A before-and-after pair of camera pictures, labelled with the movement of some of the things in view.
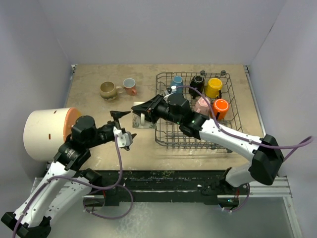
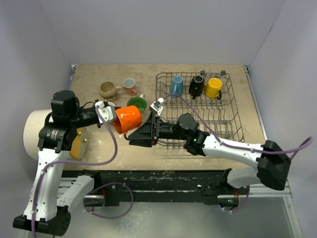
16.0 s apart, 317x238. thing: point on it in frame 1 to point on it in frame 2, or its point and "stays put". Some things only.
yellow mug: x=214 y=85 stays put
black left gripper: x=118 y=115 to x=98 y=125
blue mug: x=178 y=81 stays put
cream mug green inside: x=139 y=120 to x=140 y=102
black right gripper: x=151 y=105 to x=148 y=134
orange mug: x=221 y=105 to x=127 y=118
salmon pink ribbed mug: x=129 y=85 stays put
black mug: x=197 y=82 stays put
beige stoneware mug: x=109 y=91 stays put
